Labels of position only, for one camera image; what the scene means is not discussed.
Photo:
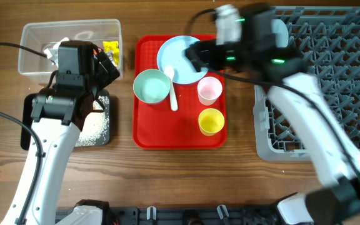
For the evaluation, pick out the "white plastic spoon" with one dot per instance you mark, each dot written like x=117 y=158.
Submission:
x=169 y=72

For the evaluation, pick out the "pink plastic cup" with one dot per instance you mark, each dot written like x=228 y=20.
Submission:
x=209 y=89

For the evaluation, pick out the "clear plastic waste bin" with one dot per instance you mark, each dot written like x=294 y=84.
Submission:
x=42 y=35

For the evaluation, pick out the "yellow plastic cup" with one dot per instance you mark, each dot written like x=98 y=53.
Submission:
x=211 y=121

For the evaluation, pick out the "light blue bowl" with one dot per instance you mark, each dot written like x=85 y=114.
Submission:
x=280 y=31

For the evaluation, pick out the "white tissue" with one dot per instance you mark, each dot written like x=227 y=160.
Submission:
x=52 y=52

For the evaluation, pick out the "green bowl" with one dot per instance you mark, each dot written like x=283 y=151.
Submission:
x=151 y=86

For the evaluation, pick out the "black food waste tray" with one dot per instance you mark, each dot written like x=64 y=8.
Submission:
x=25 y=136

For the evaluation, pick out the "red plastic tray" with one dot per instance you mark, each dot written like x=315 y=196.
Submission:
x=156 y=126

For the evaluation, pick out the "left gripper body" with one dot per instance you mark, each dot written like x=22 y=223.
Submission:
x=101 y=79

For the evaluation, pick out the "yellow snack wrapper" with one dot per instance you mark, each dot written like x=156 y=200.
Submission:
x=111 y=48

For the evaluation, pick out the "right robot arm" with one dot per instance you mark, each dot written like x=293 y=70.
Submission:
x=246 y=40

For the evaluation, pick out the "pile of rice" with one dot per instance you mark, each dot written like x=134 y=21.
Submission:
x=96 y=127

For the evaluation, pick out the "light blue plate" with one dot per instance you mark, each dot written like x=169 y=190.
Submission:
x=172 y=53

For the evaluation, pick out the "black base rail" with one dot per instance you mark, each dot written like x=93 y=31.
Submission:
x=247 y=215

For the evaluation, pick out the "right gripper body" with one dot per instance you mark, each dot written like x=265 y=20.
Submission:
x=230 y=55

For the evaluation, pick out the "grey dishwasher rack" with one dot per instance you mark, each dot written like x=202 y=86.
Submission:
x=329 y=40

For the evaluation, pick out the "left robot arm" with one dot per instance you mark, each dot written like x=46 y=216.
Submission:
x=58 y=114

